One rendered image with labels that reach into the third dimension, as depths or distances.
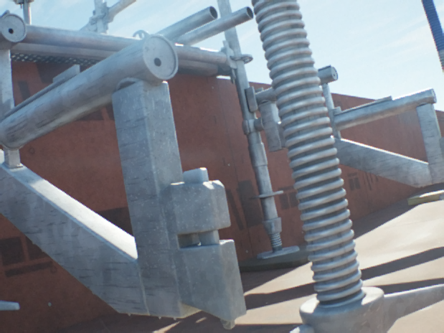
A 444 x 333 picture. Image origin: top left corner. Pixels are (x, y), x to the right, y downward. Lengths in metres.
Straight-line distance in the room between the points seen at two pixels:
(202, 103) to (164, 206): 1.30
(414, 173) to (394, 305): 1.07
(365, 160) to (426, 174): 0.20
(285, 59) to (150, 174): 0.17
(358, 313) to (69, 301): 0.99
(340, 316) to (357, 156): 1.19
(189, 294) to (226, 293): 0.04
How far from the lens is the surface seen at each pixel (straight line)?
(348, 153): 1.53
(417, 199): 2.72
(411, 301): 0.42
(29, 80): 1.31
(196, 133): 1.66
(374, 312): 0.36
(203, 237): 0.44
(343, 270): 0.36
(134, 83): 0.47
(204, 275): 0.43
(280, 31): 0.37
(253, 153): 1.70
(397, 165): 1.47
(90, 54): 1.37
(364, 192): 2.75
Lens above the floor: 0.23
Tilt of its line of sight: 4 degrees up
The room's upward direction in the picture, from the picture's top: 12 degrees counter-clockwise
